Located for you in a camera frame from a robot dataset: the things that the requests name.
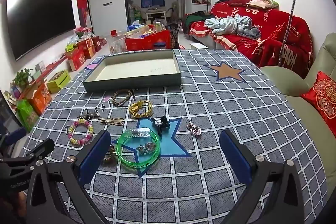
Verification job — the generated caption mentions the dark green clothing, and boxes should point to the dark green clothing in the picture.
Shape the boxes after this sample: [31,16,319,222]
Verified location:
[183,11,211,32]

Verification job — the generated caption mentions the pink flower bouquet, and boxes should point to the pink flower bouquet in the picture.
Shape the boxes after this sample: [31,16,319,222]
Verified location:
[75,26,92,38]

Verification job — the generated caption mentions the red gift bag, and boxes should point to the red gift bag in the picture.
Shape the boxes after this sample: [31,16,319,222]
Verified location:
[125,29,173,51]

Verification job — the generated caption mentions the large black television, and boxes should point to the large black television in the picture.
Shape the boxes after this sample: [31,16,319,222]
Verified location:
[6,0,77,61]

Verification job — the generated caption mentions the green translucent bangle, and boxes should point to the green translucent bangle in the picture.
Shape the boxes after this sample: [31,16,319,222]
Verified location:
[116,127,161,167]

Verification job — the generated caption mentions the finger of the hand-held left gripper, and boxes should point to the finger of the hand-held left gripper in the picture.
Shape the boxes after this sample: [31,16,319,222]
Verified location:
[0,127,27,146]
[14,140,55,162]

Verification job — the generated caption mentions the pale green armchair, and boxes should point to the pale green armchair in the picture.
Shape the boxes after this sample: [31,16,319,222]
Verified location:
[259,32,336,180]

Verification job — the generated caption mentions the red wall decoration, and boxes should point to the red wall decoration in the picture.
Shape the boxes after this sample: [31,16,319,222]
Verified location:
[76,0,91,28]

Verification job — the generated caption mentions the colourful bead bracelet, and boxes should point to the colourful bead bracelet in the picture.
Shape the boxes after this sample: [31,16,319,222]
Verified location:
[67,119,94,146]

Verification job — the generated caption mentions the beige green pillow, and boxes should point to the beige green pillow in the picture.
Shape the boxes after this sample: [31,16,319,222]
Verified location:
[246,0,279,10]

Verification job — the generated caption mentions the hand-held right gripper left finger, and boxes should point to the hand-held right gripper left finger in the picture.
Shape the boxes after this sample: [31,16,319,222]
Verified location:
[26,130,112,224]

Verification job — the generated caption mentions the black selfie stick stand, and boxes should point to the black selfie stick stand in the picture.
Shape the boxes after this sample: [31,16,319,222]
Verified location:
[278,0,307,67]

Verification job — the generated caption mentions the dark screen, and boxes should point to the dark screen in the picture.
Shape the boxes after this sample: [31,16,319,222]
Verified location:
[0,90,23,135]

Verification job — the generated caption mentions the grey checked tablecloth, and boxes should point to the grey checked tablecloth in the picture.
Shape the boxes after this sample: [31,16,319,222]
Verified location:
[18,49,329,224]

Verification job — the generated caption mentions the black bow hair clip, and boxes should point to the black bow hair clip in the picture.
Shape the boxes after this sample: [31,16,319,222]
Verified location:
[154,115,171,137]

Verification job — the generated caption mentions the grey sofa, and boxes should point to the grey sofa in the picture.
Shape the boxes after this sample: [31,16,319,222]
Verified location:
[184,10,252,51]

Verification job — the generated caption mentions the red printed sofa cover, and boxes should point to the red printed sofa cover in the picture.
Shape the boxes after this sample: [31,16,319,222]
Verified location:
[188,0,315,78]

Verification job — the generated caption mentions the silver rhinestone brooch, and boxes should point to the silver rhinestone brooch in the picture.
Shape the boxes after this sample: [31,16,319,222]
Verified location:
[136,142,156,156]

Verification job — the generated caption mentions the lime green box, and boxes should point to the lime green box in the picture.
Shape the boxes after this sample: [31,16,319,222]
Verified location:
[46,69,71,93]

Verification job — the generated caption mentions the stack of red gift boxes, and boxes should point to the stack of red gift boxes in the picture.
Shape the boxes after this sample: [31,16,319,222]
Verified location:
[65,35,108,71]

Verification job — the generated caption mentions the red embroidered cushion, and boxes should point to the red embroidered cushion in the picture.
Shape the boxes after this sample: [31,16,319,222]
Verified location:
[301,71,336,131]

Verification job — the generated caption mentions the green potted plant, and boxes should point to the green potted plant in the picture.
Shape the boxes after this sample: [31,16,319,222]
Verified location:
[12,68,34,88]

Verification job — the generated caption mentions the yellow hair tie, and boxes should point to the yellow hair tie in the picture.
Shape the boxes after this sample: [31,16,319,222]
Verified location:
[129,100,153,119]

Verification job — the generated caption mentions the green plastic bag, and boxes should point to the green plastic bag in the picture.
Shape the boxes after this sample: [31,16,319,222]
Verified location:
[16,99,40,133]

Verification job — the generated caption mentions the silver heart pendant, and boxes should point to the silver heart pendant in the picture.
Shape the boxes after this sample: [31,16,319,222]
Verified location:
[186,123,203,137]

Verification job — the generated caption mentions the light blue blanket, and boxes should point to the light blue blanket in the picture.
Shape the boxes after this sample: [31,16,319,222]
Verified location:
[204,15,262,39]

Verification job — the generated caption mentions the orange printed box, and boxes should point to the orange printed box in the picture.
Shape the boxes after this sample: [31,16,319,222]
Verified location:
[28,82,53,116]

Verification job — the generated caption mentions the white dining table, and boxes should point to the white dining table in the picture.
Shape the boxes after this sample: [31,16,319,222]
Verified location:
[145,9,167,22]

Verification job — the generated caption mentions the grey-green shallow tray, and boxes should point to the grey-green shallow tray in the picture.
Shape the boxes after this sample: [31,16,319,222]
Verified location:
[83,49,182,93]

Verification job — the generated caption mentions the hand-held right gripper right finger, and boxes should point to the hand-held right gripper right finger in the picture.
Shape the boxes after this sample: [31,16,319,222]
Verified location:
[219,130,305,224]

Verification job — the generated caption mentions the clear plastic bag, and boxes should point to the clear plastic bag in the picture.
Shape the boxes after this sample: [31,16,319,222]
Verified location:
[109,35,127,54]

